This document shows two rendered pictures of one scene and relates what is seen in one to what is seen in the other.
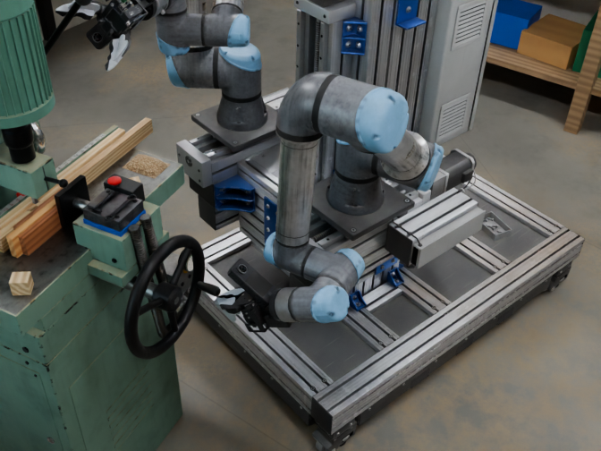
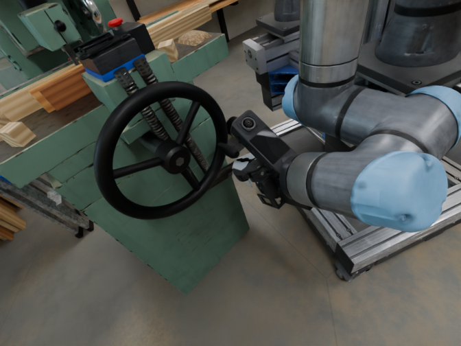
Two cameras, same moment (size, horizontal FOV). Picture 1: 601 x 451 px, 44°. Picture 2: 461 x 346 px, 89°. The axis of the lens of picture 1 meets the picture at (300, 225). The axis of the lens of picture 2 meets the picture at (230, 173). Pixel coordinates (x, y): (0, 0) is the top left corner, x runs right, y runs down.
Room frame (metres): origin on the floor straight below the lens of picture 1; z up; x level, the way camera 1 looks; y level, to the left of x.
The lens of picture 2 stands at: (0.90, -0.01, 1.10)
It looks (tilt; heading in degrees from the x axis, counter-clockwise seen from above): 46 degrees down; 35
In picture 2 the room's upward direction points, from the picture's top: 19 degrees counter-clockwise
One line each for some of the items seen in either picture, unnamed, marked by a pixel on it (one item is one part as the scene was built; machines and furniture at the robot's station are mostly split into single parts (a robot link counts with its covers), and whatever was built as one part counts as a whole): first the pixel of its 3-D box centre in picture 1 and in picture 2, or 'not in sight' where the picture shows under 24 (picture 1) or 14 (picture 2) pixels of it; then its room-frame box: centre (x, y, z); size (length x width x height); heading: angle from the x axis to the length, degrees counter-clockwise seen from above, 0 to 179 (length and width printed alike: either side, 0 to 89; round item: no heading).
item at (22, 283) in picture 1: (21, 283); (16, 134); (1.07, 0.57, 0.92); 0.04 x 0.03 x 0.04; 95
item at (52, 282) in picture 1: (91, 233); (127, 94); (1.29, 0.48, 0.87); 0.61 x 0.30 x 0.06; 155
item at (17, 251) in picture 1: (48, 217); (85, 77); (1.28, 0.57, 0.93); 0.23 x 0.02 x 0.06; 155
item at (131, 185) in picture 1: (117, 202); (116, 47); (1.26, 0.40, 0.99); 0.13 x 0.11 x 0.06; 155
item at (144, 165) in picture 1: (146, 163); (193, 35); (1.53, 0.40, 0.91); 0.10 x 0.07 x 0.02; 65
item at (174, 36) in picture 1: (179, 29); not in sight; (1.63, 0.30, 1.22); 0.11 x 0.08 x 0.11; 90
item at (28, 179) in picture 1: (21, 172); (52, 29); (1.31, 0.62, 1.03); 0.14 x 0.07 x 0.09; 65
